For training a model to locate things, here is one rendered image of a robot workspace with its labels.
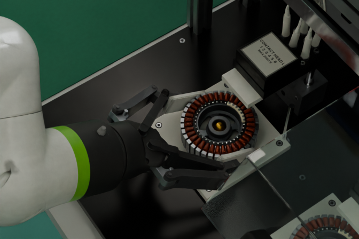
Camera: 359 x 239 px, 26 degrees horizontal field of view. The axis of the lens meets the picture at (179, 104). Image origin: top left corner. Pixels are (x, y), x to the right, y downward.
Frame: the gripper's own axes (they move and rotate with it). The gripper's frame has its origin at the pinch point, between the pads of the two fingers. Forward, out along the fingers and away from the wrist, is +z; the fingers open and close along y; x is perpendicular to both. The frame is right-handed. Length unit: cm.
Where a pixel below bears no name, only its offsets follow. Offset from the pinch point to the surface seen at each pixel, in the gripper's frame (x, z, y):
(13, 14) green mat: -10.3, -9.0, -39.9
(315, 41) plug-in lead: 16.9, 7.8, 1.8
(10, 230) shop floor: -83, 15, -44
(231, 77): 8.4, -0.7, -1.7
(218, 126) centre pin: 0.5, 0.0, 0.1
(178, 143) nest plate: -4.4, -3.4, -2.1
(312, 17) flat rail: 24.5, -2.5, 4.9
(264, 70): 13.1, -0.4, 1.9
